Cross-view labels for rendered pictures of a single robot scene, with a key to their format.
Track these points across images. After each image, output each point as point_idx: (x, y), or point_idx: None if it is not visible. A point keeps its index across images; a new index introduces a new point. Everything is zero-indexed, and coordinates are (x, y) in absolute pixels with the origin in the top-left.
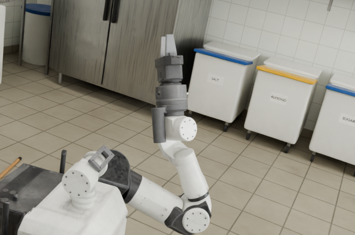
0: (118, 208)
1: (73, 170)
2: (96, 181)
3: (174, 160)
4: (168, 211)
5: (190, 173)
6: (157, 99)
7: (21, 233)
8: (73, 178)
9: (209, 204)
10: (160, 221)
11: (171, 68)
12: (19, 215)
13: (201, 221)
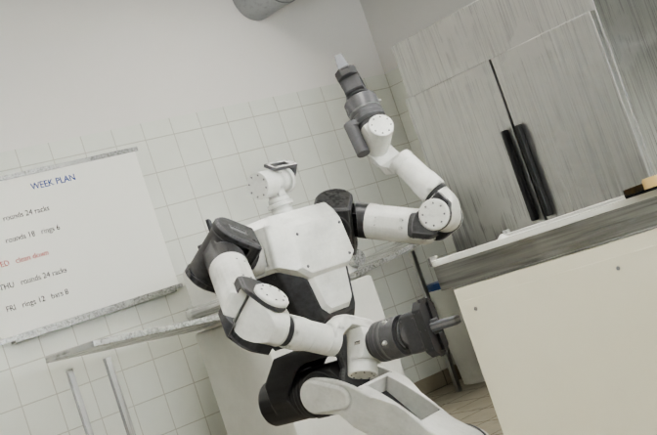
0: (322, 211)
1: (250, 175)
2: (277, 180)
3: (390, 167)
4: (405, 220)
5: (410, 170)
6: (349, 118)
7: None
8: (253, 183)
9: (449, 195)
10: (406, 238)
11: (346, 81)
12: None
13: (438, 210)
